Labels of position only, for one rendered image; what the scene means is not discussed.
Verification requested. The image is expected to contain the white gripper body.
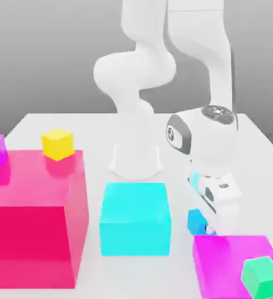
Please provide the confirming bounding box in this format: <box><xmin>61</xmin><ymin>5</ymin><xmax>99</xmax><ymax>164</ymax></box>
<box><xmin>187</xmin><ymin>173</ymin><xmax>241</xmax><ymax>235</ymax></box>

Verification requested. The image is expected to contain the small blue cube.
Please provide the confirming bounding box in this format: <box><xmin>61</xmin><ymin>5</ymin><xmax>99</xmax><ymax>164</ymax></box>
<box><xmin>186</xmin><ymin>208</ymin><xmax>209</xmax><ymax>236</ymax></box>

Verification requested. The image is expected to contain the small green cube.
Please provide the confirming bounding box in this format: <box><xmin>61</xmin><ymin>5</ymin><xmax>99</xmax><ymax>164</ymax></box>
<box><xmin>240</xmin><ymin>256</ymin><xmax>273</xmax><ymax>299</ymax></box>

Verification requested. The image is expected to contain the small yellow cube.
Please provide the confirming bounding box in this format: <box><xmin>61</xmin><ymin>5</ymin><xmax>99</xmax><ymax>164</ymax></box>
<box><xmin>40</xmin><ymin>128</ymin><xmax>75</xmax><ymax>162</ymax></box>

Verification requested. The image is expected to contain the large magenta box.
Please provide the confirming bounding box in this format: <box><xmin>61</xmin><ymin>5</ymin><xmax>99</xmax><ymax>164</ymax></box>
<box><xmin>192</xmin><ymin>234</ymin><xmax>273</xmax><ymax>299</ymax></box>

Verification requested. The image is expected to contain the large cyan box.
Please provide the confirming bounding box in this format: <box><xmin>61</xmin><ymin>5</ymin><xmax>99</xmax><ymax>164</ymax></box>
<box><xmin>98</xmin><ymin>182</ymin><xmax>172</xmax><ymax>257</ymax></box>

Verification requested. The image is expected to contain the large pink box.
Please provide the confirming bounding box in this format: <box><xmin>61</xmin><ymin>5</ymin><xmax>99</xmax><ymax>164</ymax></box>
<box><xmin>0</xmin><ymin>149</ymin><xmax>89</xmax><ymax>290</ymax></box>

